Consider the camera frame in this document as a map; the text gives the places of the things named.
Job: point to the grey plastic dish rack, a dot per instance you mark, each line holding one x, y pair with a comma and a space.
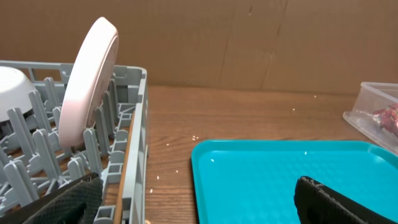
34, 164

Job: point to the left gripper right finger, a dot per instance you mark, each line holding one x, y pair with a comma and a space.
319, 204

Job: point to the clear plastic storage bin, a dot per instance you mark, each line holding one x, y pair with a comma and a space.
372, 97

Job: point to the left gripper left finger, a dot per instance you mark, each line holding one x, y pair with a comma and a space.
77, 202

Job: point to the red silver snack wrapper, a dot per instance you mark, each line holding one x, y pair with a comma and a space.
387, 118

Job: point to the grey green bowl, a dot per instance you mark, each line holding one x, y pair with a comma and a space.
15, 89

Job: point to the wooden chopstick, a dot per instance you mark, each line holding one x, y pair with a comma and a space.
119, 203

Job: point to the large white dinner plate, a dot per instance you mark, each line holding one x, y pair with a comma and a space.
89, 79

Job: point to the teal serving tray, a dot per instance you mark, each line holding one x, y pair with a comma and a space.
252, 181

